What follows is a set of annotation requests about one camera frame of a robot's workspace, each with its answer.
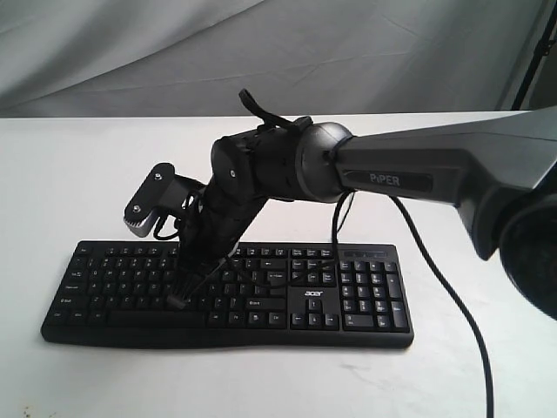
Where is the black tripod stand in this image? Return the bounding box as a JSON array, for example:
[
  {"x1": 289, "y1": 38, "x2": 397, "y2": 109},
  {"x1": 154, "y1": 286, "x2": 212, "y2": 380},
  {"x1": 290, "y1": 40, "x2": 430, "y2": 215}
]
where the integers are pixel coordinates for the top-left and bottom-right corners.
[{"x1": 511, "y1": 1, "x2": 556, "y2": 111}]

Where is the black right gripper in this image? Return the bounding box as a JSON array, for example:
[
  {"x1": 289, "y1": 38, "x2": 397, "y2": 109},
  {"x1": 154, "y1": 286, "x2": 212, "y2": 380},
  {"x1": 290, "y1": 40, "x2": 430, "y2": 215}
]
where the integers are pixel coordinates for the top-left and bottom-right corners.
[{"x1": 177, "y1": 182, "x2": 265, "y2": 278}]

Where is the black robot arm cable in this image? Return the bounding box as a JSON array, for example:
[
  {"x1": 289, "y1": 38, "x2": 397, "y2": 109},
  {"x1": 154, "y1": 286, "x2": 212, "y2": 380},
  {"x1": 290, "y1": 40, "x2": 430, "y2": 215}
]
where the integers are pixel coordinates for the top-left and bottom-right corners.
[{"x1": 328, "y1": 191, "x2": 495, "y2": 418}]

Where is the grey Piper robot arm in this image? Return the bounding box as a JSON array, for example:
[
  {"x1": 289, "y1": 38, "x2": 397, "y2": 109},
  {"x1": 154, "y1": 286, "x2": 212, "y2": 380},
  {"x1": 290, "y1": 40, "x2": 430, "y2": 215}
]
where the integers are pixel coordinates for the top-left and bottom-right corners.
[{"x1": 178, "y1": 107, "x2": 556, "y2": 317}]

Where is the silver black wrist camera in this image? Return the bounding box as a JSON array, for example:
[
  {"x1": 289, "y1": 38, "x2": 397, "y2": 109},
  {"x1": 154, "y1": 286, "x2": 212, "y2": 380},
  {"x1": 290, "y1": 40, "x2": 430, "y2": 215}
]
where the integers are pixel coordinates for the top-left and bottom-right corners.
[{"x1": 124, "y1": 162, "x2": 205, "y2": 238}]

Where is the white backdrop cloth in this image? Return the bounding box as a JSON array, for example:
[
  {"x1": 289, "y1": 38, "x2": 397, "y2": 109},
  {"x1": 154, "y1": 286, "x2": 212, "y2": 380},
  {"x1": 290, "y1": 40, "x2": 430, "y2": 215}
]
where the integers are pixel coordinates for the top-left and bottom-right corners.
[{"x1": 1, "y1": 1, "x2": 551, "y2": 118}]

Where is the black acer keyboard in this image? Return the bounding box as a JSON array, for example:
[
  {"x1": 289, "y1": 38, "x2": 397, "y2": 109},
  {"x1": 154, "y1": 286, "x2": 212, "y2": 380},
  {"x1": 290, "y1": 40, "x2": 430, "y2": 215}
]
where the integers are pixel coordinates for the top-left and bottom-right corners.
[{"x1": 41, "y1": 241, "x2": 414, "y2": 349}]

